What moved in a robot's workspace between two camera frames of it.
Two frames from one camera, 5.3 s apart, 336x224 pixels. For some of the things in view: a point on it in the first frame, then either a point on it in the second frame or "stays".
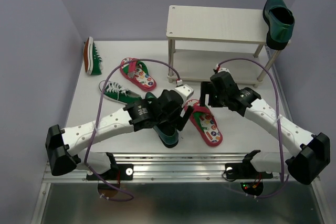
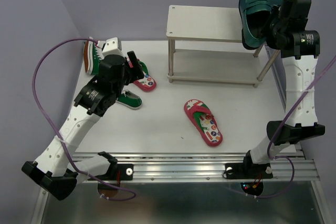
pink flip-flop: [137, 72] stays
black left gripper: [184, 118] to [135, 73]
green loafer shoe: [168, 134] to [254, 5]
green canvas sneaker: [115, 92] stays
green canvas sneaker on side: [93, 63] stays
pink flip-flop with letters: [205, 123] stays
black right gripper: [206, 87] to [275, 12]
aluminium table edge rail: [163, 168] stays
